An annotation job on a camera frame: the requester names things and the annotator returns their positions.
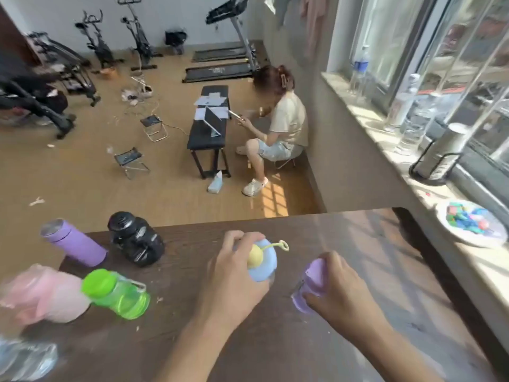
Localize dark wooden table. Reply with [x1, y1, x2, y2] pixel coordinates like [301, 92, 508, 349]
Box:
[0, 207, 502, 382]

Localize purple steel-top thermos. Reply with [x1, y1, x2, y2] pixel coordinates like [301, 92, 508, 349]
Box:
[39, 218, 109, 268]

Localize white cable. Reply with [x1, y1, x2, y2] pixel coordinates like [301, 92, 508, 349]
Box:
[119, 97, 190, 138]

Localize person's right hand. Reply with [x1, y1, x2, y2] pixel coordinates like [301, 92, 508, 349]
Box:
[304, 251, 393, 348]

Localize person's left forearm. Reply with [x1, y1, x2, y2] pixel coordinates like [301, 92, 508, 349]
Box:
[153, 314, 247, 382]

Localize white tumbler bottle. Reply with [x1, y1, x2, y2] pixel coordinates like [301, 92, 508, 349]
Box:
[0, 337, 58, 382]

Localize black padded bench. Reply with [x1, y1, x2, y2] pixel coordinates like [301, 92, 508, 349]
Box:
[187, 85, 232, 179]

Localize red-label plastic bottle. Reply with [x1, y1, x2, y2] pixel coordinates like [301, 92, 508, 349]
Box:
[383, 73, 421, 132]

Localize dark window frame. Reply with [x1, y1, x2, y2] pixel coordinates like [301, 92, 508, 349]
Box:
[349, 0, 509, 219]

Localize tablet on stand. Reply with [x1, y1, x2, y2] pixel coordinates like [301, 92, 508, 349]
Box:
[205, 106, 223, 138]

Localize black wire cup holder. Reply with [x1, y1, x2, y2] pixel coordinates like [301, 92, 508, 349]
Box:
[408, 141, 464, 186]

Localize stone windowsill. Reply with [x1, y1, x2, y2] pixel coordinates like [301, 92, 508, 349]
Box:
[320, 71, 509, 315]

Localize white papers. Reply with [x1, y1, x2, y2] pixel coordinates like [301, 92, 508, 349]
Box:
[194, 92, 230, 120]

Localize flat black treadmill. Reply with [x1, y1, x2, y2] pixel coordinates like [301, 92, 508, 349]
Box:
[191, 45, 248, 63]

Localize black exercise bike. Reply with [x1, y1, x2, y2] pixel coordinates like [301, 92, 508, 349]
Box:
[114, 0, 164, 71]
[74, 10, 125, 70]

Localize blue-label plastic bottle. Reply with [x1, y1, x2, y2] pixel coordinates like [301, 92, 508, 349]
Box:
[349, 45, 371, 96]

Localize white plate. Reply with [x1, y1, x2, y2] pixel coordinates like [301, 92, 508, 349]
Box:
[435, 199, 509, 249]

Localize steel window grille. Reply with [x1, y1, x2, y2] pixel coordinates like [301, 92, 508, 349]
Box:
[413, 0, 509, 163]

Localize pile of colourful blocks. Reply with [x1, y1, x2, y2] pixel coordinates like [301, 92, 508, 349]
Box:
[445, 202, 500, 237]

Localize black water jug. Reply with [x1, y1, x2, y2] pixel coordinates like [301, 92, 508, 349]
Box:
[107, 211, 166, 268]

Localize translucent purple bottle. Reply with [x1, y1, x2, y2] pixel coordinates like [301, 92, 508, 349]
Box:
[291, 258, 329, 315]

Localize clear ribbed plastic bottle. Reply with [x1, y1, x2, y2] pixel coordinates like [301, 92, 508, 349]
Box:
[396, 93, 438, 155]

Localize pink water bottle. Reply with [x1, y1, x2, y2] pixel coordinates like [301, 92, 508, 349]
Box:
[0, 263, 91, 327]

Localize black treadmill with console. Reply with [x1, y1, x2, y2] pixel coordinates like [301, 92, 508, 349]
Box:
[182, 0, 261, 84]

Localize person's left hand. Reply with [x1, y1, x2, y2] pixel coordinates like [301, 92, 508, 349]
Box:
[195, 230, 275, 335]

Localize grey hanging garment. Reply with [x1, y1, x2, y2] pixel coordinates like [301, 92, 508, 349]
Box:
[274, 0, 293, 28]

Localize green plastic bottle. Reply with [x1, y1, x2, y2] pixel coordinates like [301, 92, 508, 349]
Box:
[81, 268, 151, 321]

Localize black exercise machine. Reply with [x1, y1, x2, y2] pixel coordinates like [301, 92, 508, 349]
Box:
[23, 31, 102, 107]
[0, 71, 77, 141]

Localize stack of paper cups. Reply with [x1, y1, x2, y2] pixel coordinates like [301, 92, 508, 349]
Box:
[415, 122, 470, 180]

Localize person's right forearm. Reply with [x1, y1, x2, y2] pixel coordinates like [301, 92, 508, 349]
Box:
[349, 318, 444, 382]

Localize pale blue tissue pack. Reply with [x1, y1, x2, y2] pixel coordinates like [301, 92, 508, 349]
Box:
[207, 170, 224, 195]

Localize blue-lid cartoon bottle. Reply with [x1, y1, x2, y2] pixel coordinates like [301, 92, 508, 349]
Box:
[234, 239, 290, 284]

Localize clear drinking glass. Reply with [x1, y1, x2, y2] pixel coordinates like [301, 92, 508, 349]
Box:
[356, 71, 374, 105]

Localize pink hanging cloth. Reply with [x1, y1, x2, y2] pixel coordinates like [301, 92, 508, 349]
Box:
[299, 0, 329, 56]

